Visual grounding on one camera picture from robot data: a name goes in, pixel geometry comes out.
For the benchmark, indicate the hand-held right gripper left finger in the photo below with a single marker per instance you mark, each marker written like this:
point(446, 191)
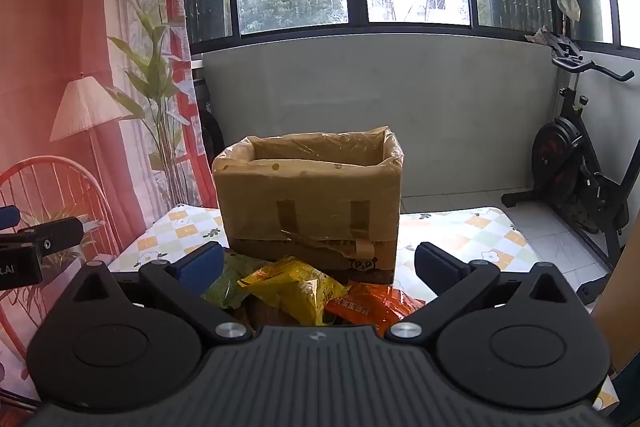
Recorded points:
point(200, 268)

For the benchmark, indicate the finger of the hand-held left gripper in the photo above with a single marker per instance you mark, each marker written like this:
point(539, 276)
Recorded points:
point(9, 216)
point(55, 234)

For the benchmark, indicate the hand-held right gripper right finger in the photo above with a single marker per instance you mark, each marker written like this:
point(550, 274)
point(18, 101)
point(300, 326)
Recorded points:
point(434, 264)

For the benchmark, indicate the green snack bag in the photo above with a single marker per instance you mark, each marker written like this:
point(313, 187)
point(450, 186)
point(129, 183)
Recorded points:
point(230, 282)

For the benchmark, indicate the orange snack bag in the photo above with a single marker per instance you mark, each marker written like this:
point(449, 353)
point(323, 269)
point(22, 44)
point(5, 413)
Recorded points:
point(365, 304)

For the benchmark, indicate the yellow snack bag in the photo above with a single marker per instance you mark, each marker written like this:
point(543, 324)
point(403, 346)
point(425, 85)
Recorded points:
point(295, 292)

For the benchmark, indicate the taped cardboard box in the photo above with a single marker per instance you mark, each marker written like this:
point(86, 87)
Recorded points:
point(300, 192)

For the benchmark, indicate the checkered floral tablecloth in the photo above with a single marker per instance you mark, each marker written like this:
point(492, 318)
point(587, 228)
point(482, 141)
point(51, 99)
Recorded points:
point(475, 232)

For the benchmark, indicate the black wheel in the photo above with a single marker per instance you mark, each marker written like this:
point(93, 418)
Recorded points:
point(212, 132)

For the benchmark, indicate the black exercise bike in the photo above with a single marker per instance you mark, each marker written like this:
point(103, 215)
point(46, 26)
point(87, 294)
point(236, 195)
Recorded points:
point(555, 147)

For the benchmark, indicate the printed room scene curtain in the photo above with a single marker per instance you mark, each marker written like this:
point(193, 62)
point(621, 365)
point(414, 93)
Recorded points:
point(50, 32)

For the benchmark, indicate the brown cardboard sheet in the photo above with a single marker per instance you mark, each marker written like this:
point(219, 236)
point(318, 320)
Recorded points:
point(620, 317)

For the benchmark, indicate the white rag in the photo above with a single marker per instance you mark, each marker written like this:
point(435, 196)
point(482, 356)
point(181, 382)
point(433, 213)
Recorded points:
point(545, 38)

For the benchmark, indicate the clear plastic bag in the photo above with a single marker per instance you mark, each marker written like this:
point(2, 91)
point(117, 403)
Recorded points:
point(569, 6)

